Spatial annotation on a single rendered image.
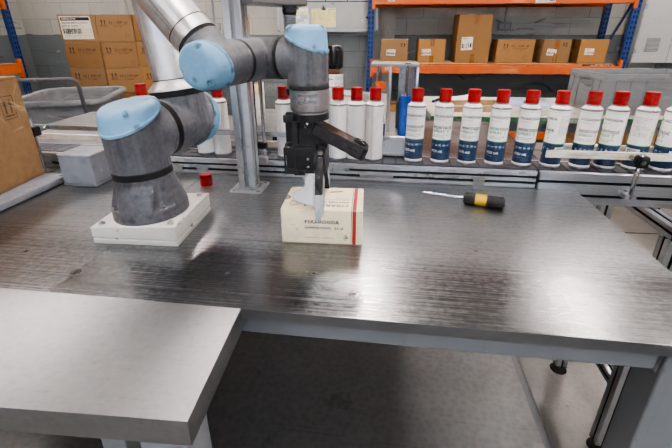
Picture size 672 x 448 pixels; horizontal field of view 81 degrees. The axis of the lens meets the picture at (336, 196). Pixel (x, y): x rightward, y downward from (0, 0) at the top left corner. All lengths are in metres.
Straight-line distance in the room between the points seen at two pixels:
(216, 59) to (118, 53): 4.12
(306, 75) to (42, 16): 6.49
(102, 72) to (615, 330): 4.69
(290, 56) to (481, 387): 1.11
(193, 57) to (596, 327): 0.72
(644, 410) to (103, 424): 0.77
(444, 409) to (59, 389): 1.00
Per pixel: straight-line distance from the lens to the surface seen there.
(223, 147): 1.24
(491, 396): 1.40
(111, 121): 0.84
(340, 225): 0.78
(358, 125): 1.13
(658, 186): 1.35
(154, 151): 0.85
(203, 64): 0.66
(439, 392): 1.37
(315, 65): 0.73
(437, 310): 0.65
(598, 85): 2.71
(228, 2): 1.03
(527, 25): 5.87
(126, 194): 0.87
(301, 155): 0.76
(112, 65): 4.81
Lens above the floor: 1.22
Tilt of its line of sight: 22 degrees down
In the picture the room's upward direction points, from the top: straight up
